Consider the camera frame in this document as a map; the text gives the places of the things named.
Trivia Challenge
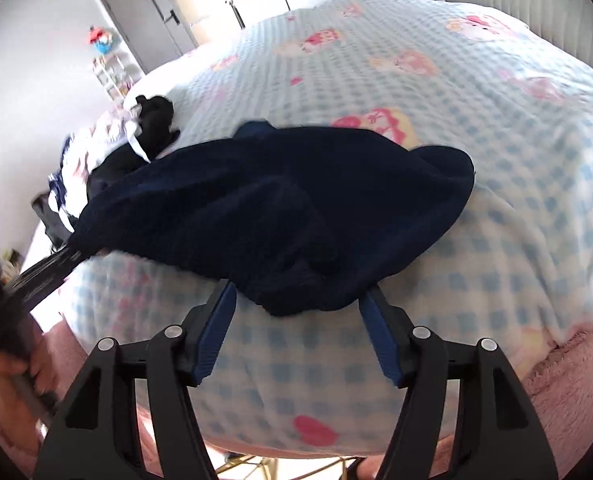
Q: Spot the navy blue striped garment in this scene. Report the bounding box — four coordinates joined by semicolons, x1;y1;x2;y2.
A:
69;122;474;316

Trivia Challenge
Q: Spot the person's left hand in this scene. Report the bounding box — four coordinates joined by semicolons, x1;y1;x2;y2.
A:
0;318;58;455

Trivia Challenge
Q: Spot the blue checked cartoon bedspread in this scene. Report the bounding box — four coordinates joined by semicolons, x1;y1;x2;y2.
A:
21;0;593;461

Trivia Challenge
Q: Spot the black garment with white ribbon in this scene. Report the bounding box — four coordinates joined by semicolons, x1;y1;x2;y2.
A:
87;96;180;200

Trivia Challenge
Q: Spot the red blue plush toy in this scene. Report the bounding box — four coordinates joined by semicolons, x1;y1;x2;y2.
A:
88;26;118;55

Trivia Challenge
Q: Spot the grey door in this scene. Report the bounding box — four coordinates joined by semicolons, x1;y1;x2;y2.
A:
100;0;198;74

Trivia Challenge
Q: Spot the white wire shelf rack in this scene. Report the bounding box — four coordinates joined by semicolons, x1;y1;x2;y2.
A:
92;52;141;103

